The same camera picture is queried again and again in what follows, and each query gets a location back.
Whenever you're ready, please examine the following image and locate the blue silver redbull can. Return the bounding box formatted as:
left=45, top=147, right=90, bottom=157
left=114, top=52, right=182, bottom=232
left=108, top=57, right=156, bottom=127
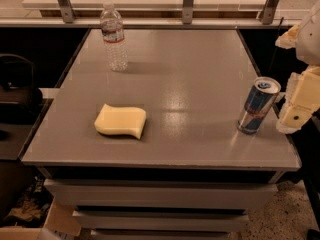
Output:
left=238, top=77, right=281, bottom=134

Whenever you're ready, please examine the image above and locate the left metal bracket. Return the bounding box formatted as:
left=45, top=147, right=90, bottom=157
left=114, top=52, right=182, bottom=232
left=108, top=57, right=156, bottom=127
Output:
left=57, top=0, right=75, bottom=23

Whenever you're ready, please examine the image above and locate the clear plastic water bottle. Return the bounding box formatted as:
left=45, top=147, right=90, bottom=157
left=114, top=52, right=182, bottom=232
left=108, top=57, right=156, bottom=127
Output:
left=100, top=2, right=128, bottom=71

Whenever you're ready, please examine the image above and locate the black cable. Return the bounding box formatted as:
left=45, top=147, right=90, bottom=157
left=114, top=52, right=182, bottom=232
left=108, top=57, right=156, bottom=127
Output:
left=268, top=16, right=285, bottom=74

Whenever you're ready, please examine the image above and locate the middle metal bracket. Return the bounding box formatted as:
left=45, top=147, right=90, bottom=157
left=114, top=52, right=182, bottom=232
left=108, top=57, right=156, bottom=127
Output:
left=182, top=0, right=194, bottom=24

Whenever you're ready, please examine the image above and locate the cardboard box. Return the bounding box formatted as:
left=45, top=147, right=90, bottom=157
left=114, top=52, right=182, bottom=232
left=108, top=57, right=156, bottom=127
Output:
left=0, top=199, right=81, bottom=240

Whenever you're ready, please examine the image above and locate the grey drawer cabinet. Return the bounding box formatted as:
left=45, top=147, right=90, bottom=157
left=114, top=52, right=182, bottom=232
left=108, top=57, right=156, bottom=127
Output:
left=23, top=30, right=300, bottom=240

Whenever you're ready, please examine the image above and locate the right metal bracket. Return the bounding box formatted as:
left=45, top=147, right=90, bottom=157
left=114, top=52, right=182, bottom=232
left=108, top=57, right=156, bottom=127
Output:
left=258, top=0, right=280, bottom=25

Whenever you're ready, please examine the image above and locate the black chair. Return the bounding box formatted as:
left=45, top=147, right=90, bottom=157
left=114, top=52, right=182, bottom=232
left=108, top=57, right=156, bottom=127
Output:
left=0, top=53, right=43, bottom=111

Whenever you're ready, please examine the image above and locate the metal bracket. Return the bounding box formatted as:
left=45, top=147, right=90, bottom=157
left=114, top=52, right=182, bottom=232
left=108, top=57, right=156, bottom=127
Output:
left=258, top=0, right=280, bottom=25
left=57, top=0, right=75, bottom=23
left=182, top=0, right=194, bottom=24

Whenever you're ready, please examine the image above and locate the yellow sponge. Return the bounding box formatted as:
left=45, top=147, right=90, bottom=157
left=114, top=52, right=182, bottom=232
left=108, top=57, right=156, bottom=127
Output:
left=94, top=104, right=146, bottom=139

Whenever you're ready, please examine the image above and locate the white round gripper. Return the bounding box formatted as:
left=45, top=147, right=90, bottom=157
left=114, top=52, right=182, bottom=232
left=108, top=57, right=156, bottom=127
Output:
left=275, top=0, right=320, bottom=134

